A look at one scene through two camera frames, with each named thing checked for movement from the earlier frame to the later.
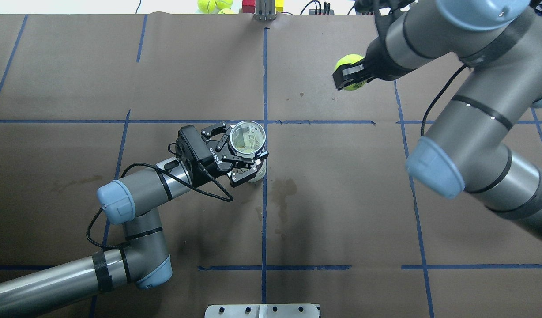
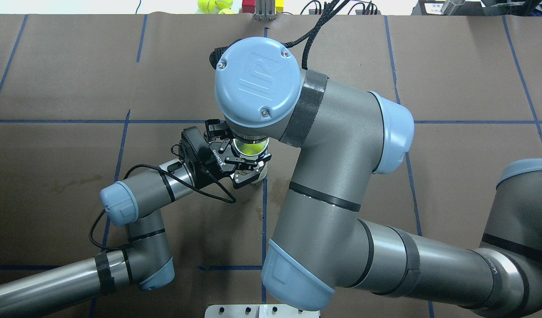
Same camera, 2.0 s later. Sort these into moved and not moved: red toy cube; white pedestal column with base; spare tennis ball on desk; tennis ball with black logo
Moved: tennis ball with black logo
Not moved: white pedestal column with base; red toy cube; spare tennis ball on desk
